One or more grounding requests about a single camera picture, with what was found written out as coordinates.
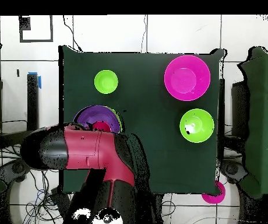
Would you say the dark green tablecloth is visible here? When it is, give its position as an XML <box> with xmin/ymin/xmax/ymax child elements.
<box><xmin>58</xmin><ymin>45</ymin><xmax>225</xmax><ymax>195</ymax></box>

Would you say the purple plastic bowl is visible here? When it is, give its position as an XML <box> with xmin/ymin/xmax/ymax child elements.
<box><xmin>72</xmin><ymin>105</ymin><xmax>122</xmax><ymax>134</ymax></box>

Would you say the small green plastic bowl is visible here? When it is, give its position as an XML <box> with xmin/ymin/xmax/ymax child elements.
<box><xmin>94</xmin><ymin>69</ymin><xmax>119</xmax><ymax>95</ymax></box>

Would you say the dark square frame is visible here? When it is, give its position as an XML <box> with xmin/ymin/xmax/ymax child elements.
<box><xmin>19</xmin><ymin>15</ymin><xmax>54</xmax><ymax>43</ymax></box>

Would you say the thin black cable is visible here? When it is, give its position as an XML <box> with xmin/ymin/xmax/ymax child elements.
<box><xmin>62</xmin><ymin>15</ymin><xmax>83</xmax><ymax>53</ymax></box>
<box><xmin>140</xmin><ymin>15</ymin><xmax>148</xmax><ymax>53</ymax></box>

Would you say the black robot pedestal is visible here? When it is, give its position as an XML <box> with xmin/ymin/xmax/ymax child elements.
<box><xmin>153</xmin><ymin>194</ymin><xmax>164</xmax><ymax>224</ymax></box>

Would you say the tangle of cables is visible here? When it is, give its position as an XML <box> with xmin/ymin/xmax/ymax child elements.
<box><xmin>0</xmin><ymin>144</ymin><xmax>66</xmax><ymax>224</ymax></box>

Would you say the black chair base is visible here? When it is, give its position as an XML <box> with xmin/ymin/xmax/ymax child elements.
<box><xmin>220</xmin><ymin>158</ymin><xmax>249</xmax><ymax>185</ymax></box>
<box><xmin>0</xmin><ymin>158</ymin><xmax>32</xmax><ymax>187</ymax></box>

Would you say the pink bowl on floor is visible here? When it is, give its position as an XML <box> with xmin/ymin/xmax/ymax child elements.
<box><xmin>200</xmin><ymin>180</ymin><xmax>226</xmax><ymax>205</ymax></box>

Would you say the red plastic cup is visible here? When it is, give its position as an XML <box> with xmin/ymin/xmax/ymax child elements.
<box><xmin>91</xmin><ymin>121</ymin><xmax>112</xmax><ymax>133</ymax></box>

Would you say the large pink plastic bowl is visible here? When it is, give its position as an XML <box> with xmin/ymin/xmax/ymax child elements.
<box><xmin>164</xmin><ymin>54</ymin><xmax>211</xmax><ymax>102</ymax></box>

